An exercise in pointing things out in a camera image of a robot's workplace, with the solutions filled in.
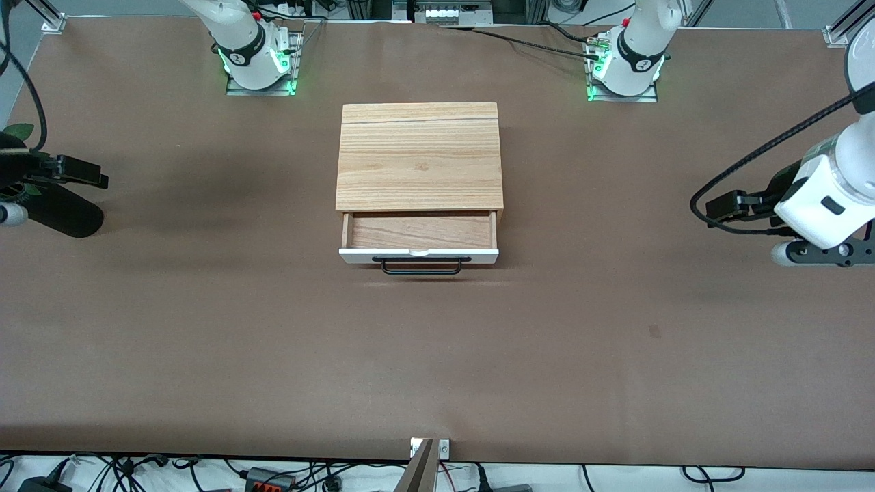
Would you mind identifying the white-fronted wooden drawer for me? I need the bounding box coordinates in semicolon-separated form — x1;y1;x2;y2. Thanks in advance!
338;210;500;267

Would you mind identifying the wooden drawer cabinet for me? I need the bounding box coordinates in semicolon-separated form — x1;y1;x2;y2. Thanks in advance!
335;102;505;226

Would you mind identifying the black plant pot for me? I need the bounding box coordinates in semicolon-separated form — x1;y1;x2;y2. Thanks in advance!
14;183;105;239

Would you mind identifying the green leafy plant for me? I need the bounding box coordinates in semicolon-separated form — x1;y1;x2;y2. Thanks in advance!
2;122;43;200

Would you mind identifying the brown table cover mat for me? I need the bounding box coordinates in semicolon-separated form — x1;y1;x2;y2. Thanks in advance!
0;15;875;472

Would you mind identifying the grey power strip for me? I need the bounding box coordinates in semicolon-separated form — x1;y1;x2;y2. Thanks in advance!
409;0;494;27

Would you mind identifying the black orange connector box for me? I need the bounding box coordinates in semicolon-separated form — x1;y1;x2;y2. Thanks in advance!
244;467;297;492

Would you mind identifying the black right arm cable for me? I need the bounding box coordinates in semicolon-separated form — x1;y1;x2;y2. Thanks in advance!
0;0;48;153

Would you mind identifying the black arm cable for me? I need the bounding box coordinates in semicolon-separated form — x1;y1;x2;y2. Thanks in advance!
689;87;875;237
0;0;48;153

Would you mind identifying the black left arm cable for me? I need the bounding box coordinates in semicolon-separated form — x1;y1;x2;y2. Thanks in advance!
689;87;875;237

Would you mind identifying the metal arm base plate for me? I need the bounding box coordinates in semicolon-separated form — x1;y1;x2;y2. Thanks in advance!
586;40;659;104
226;30;304;96

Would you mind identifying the black looped cable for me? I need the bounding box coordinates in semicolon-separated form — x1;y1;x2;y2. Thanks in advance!
682;465;746;484

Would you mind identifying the thick black braided cable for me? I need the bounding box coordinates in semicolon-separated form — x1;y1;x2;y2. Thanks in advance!
437;25;604;62

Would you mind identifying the black tangled cable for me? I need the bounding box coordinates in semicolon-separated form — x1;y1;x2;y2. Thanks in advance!
85;454;172;492

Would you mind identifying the small metal mounting bracket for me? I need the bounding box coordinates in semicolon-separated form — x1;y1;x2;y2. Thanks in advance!
409;437;451;461

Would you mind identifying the beige camera mount strut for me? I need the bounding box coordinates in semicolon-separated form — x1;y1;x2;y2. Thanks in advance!
392;438;439;492

